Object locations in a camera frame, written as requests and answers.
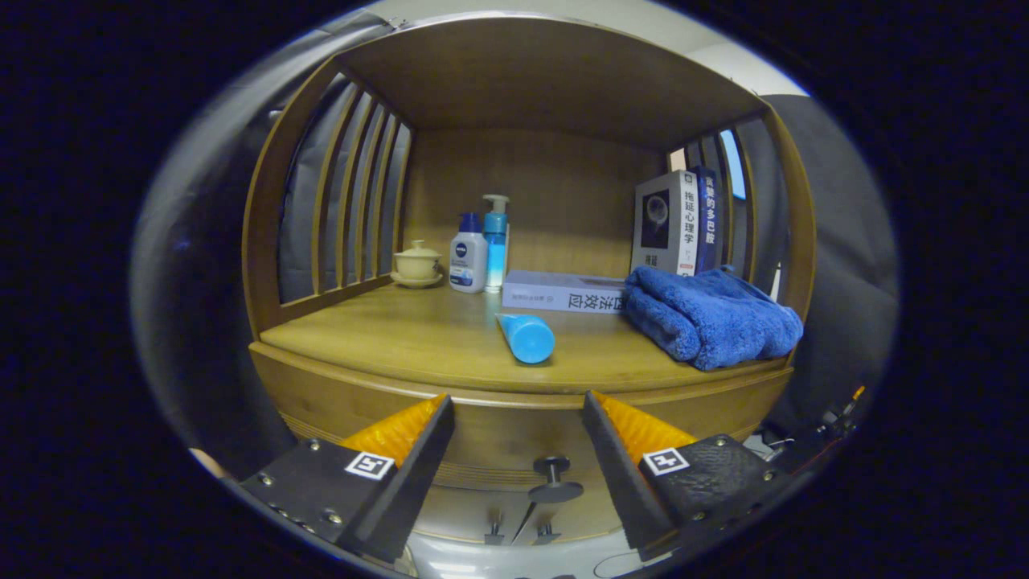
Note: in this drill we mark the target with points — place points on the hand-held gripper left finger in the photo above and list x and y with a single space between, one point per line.
410 490

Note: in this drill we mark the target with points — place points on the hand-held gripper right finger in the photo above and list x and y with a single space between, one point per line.
623 482

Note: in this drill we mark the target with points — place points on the black drawer knob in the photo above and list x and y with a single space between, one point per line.
555 490

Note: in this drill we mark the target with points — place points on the wooden drawer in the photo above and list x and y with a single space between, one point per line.
514 438

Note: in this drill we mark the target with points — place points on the blue and white tube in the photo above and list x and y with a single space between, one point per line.
530 339

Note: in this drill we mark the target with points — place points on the wooden cabinet door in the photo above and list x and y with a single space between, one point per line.
591 519
462 511

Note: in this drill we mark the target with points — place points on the wooden countertop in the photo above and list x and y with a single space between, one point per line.
402 334

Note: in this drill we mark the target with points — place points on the wooden cabinet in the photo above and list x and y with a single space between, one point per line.
547 80

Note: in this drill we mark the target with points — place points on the blue folded towel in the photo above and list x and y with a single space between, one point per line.
715 322

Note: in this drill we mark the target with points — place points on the pale flat book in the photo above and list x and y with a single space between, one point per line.
563 291

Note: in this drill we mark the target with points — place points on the person's left leg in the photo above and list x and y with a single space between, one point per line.
207 462

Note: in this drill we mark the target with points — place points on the dark equipment with orange part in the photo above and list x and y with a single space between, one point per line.
836 418

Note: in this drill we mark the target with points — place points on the cream lidded teacup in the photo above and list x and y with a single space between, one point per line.
416 261

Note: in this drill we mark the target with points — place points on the white bottle with blue cap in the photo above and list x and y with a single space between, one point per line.
468 257

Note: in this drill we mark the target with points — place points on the blue pump bottle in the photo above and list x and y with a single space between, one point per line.
496 241

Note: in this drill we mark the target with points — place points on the white upright book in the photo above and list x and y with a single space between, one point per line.
667 221

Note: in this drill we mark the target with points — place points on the dark blue upright book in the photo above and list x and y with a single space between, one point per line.
709 217

